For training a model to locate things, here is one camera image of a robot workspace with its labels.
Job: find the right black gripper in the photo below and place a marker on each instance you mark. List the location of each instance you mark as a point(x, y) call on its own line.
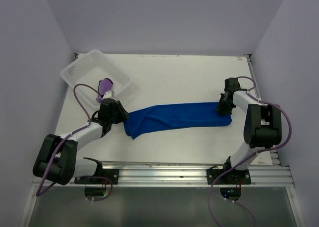
point(221, 111)

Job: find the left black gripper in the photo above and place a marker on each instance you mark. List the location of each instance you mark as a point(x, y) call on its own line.
point(123, 114)

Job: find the blue towel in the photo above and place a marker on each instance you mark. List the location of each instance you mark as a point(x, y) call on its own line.
point(174, 116)

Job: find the purple towel black trim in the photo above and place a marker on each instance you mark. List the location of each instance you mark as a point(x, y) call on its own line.
point(104, 86)

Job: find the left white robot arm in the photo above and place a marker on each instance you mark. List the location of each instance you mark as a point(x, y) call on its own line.
point(57, 159)

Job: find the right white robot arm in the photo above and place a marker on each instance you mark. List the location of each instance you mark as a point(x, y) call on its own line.
point(262, 127)

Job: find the white plastic basket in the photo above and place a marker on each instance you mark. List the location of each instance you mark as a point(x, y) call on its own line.
point(94, 66)

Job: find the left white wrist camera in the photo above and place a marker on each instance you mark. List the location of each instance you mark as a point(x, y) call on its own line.
point(108, 95)

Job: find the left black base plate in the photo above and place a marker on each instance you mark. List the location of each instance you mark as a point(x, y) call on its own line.
point(103, 176)

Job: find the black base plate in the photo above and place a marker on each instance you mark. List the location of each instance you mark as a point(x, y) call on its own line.
point(103, 176)
point(234, 177)

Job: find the aluminium mounting rail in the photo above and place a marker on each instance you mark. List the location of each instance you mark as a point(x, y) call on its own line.
point(193, 175)

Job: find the right side aluminium rail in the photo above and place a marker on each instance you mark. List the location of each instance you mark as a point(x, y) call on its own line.
point(270, 111)

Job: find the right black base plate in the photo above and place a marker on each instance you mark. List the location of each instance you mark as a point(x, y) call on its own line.
point(234, 177)

